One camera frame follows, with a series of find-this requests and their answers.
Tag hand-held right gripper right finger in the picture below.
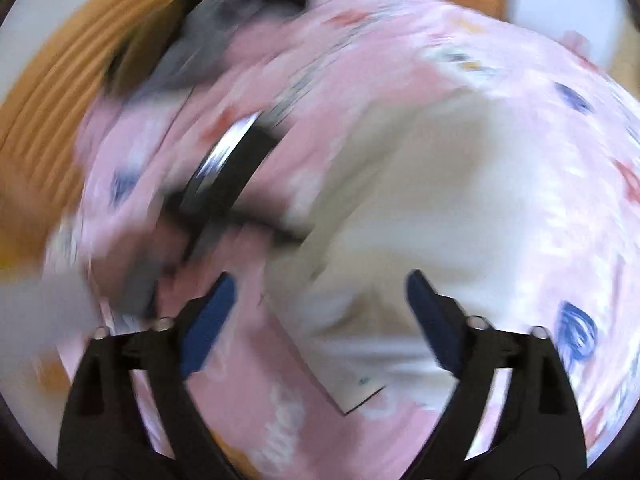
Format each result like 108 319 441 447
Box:
405 269 588 480

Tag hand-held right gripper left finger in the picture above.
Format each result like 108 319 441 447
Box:
57 271 238 480

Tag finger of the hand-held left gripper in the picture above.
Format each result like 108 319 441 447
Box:
232 207 311 248

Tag cream hooded jacket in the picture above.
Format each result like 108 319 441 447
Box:
260 85 566 411

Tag grey cloth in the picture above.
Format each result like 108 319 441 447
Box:
105 0 307 106

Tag pink printed bedsheet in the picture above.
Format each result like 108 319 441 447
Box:
45 0 640 480

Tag wooden bed frame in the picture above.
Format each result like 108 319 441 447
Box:
0 0 506 271

